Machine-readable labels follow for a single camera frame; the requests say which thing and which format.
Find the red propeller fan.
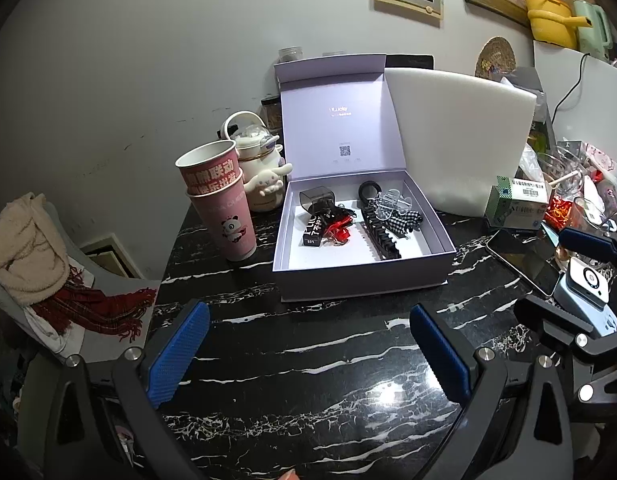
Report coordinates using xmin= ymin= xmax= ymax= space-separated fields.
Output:
xmin=324 ymin=206 xmax=356 ymax=245

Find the clear plastic hair clip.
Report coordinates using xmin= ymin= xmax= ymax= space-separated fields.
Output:
xmin=374 ymin=188 xmax=413 ymax=221

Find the black lip gloss box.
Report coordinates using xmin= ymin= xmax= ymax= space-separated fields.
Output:
xmin=302 ymin=212 xmax=335 ymax=247

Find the black tape roll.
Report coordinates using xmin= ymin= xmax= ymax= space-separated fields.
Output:
xmin=359 ymin=181 xmax=382 ymax=203

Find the smoky transparent square box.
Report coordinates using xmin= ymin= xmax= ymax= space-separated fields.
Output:
xmin=300 ymin=186 xmax=336 ymax=214

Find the black white gingham scrunchie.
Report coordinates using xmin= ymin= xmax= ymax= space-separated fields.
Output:
xmin=382 ymin=210 xmax=423 ymax=237

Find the black smartphone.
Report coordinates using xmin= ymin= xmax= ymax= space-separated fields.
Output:
xmin=487 ymin=230 xmax=560 ymax=298

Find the white mini printer device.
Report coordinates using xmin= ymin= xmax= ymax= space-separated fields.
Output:
xmin=554 ymin=257 xmax=617 ymax=337

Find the green white medicine box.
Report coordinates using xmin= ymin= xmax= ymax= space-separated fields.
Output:
xmin=485 ymin=176 xmax=548 ymax=231

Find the clear glass mug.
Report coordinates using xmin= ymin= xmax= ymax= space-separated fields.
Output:
xmin=537 ymin=153 xmax=584 ymax=203

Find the red fringed cloth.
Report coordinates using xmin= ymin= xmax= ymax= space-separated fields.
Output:
xmin=32 ymin=266 xmax=156 ymax=342

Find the white refrigerator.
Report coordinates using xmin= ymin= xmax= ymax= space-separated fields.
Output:
xmin=533 ymin=41 xmax=617 ymax=162

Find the white foam board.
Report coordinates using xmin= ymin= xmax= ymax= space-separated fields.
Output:
xmin=385 ymin=68 xmax=537 ymax=217

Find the lower pink panda cup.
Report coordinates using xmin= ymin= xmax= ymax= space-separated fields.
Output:
xmin=187 ymin=170 xmax=256 ymax=261

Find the open lavender gift box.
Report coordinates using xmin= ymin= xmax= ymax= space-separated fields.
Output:
xmin=273 ymin=54 xmax=455 ymax=302

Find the beige scarf on chair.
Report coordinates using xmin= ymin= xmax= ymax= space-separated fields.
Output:
xmin=0 ymin=193 xmax=70 ymax=307

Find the upper pink paper cup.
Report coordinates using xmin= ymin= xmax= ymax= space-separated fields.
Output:
xmin=175 ymin=140 xmax=240 ymax=195

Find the green kettle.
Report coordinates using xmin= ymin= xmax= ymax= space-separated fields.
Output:
xmin=573 ymin=0 xmax=612 ymax=62

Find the yellow pot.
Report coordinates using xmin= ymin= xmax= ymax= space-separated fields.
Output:
xmin=525 ymin=0 xmax=593 ymax=50

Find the white Cinnamoroll water bottle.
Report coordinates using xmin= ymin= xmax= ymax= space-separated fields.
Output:
xmin=220 ymin=110 xmax=293 ymax=212

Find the glass jar behind box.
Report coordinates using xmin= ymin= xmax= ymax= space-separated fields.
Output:
xmin=261 ymin=96 xmax=282 ymax=134

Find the black power cable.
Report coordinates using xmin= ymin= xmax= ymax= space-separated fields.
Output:
xmin=550 ymin=52 xmax=593 ymax=126

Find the woven round wall plate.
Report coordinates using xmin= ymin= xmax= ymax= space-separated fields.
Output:
xmin=475 ymin=36 xmax=517 ymax=81

